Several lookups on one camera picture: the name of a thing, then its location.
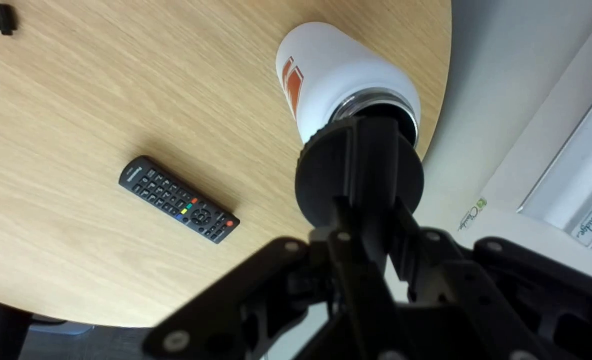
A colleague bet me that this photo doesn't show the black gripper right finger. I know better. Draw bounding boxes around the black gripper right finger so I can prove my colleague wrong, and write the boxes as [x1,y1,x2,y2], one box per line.
[392,206,592,360]

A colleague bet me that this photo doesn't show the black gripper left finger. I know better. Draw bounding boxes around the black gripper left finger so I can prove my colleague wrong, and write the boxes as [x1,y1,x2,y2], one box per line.
[142,236,339,360]

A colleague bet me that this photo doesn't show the white flask with red logo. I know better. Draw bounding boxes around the white flask with red logo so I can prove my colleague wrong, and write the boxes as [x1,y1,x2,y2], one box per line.
[274,23,423,146]

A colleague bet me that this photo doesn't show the black remote control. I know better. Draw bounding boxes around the black remote control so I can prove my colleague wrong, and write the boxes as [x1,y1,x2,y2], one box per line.
[118,157,240,244]

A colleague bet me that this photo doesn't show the small black marker cap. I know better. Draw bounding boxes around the small black marker cap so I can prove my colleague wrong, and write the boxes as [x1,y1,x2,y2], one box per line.
[0,5,18,36]

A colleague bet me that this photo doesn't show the white wall whiteboard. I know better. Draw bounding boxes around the white wall whiteboard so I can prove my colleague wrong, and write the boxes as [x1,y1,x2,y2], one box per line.
[454,0,592,283]

